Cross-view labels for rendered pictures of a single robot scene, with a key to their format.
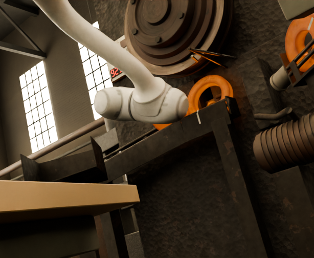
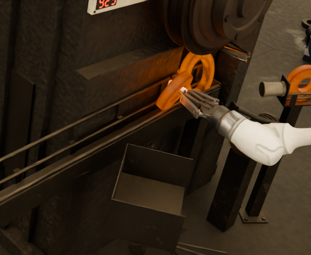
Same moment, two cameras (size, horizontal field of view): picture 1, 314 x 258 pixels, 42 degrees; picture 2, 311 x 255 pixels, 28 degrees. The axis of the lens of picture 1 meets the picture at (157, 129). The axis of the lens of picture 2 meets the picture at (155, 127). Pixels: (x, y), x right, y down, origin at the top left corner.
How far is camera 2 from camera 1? 282 cm
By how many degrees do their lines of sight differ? 98
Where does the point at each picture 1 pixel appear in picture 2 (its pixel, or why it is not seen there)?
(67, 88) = not seen: outside the picture
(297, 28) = (309, 76)
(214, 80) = (207, 58)
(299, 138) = not seen: hidden behind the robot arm
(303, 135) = not seen: hidden behind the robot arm
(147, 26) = (233, 14)
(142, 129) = (118, 93)
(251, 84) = (238, 78)
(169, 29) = (246, 29)
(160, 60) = (206, 41)
